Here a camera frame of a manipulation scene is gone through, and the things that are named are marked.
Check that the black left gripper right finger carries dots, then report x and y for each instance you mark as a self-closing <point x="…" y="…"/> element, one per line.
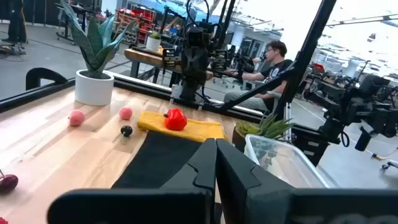
<point x="264" y="202"/>

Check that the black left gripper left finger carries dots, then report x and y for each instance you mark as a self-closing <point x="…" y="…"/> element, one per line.
<point x="186" y="202"/>

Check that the clear plastic tupperware container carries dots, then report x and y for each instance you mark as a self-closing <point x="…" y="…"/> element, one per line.
<point x="289" y="161"/>

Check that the red toy bell pepper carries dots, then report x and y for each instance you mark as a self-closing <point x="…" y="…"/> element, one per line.
<point x="175" y="119"/>

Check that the pink toy peach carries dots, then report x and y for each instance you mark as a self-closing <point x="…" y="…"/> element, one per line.
<point x="76" y="117"/>
<point x="126" y="113"/>

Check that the black toy cherry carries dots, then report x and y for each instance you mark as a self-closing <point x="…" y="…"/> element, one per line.
<point x="126" y="130"/>

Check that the dark red toy cherry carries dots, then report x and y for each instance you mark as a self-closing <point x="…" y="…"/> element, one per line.
<point x="7" y="183"/>

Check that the small plant in white pot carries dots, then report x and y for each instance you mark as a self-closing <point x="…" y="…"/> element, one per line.
<point x="153" y="45"/>

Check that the black folded cloth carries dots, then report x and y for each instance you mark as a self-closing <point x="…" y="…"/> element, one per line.
<point x="155" y="158"/>

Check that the wooden background table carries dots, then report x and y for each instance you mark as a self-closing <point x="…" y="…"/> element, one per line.
<point x="140" y="56"/>

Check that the yellow folded cloth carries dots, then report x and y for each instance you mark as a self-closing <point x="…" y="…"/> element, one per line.
<point x="202" y="130"/>

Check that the succulent plant in dark pot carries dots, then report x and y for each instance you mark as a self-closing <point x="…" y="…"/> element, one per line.
<point x="267" y="127"/>

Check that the red storage rack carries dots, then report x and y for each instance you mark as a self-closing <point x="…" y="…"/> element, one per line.
<point x="140" y="15"/>

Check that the person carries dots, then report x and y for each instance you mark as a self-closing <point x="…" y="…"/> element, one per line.
<point x="15" y="25"/>
<point x="273" y="71"/>

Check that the snake plant in white pot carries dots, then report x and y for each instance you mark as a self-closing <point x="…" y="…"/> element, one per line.
<point x="93" y="90"/>

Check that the black background robot rig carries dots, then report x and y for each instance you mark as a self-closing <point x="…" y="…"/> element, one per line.
<point x="357" y="109"/>

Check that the black chair back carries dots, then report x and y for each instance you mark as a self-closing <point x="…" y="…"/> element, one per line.
<point x="31" y="81"/>

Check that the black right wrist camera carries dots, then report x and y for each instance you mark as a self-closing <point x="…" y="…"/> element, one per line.
<point x="196" y="37"/>

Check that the black aluminium rig frame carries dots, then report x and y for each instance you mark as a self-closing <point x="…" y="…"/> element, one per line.
<point x="140" y="87"/>

